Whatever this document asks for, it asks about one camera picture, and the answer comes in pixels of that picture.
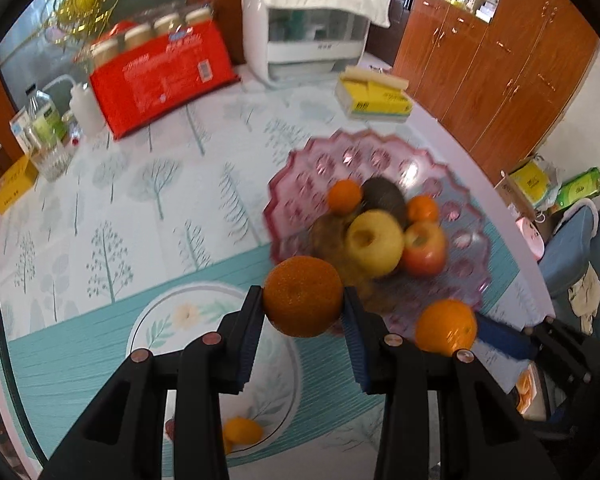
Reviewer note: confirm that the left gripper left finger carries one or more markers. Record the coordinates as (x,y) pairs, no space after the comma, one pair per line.
(120,433)

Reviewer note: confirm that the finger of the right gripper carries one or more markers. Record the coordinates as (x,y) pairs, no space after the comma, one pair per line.
(513,343)

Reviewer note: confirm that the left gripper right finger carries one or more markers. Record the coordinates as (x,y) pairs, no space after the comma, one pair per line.
(482,436)

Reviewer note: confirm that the red lychee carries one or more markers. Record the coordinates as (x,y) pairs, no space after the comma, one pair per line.
(169,429)

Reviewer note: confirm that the orange tangerine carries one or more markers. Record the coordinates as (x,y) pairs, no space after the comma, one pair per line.
(422,208)
(302,296)
(445,327)
(344,197)

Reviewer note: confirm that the small yellow kumquat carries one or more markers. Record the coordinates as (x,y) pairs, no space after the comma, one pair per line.
(242,431)

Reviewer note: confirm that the red apple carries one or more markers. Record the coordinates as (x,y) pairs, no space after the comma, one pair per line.
(425,249)

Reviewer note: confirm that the yellow pear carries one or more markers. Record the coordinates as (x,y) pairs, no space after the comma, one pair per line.
(375,241)

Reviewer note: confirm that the dark avocado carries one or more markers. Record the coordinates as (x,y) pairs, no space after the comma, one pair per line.
(381,193)

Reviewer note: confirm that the pink plastic stool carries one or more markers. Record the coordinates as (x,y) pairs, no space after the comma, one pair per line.
(532,237)

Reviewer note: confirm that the white floral plate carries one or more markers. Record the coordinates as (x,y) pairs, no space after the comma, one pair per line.
(220,358)

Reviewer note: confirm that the blue chair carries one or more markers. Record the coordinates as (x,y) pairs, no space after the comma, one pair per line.
(572,252)

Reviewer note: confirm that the teal striped placemat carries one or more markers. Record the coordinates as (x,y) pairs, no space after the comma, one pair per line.
(316,420)

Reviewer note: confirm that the cardboard box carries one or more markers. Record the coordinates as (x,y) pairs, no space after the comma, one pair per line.
(531,189)

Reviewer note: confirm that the pink plastic fruit bowl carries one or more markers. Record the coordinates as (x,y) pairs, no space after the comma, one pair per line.
(298,197)

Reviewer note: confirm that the tree pattern tablecloth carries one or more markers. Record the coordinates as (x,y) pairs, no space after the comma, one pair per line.
(189,191)

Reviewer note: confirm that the wooden cabinet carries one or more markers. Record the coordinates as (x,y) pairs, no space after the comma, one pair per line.
(499,86)

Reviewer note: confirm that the small yellow box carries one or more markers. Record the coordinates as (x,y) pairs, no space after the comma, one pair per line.
(16,181)

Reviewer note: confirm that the clear drinking glass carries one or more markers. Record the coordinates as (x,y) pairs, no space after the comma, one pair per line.
(49,155)

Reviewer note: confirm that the yellow tissue pack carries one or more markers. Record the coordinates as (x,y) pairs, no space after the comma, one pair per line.
(370,94)

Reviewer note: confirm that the clear plastic bottle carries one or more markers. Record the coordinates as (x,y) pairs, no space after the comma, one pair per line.
(45,124)

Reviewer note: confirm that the white squeeze bottle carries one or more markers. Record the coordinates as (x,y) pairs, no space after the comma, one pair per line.
(86,110)

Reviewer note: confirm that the red packaged box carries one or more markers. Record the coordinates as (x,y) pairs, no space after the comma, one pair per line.
(143,84)

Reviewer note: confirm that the white appliance with cloth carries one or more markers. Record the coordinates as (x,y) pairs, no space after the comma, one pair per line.
(290,42)

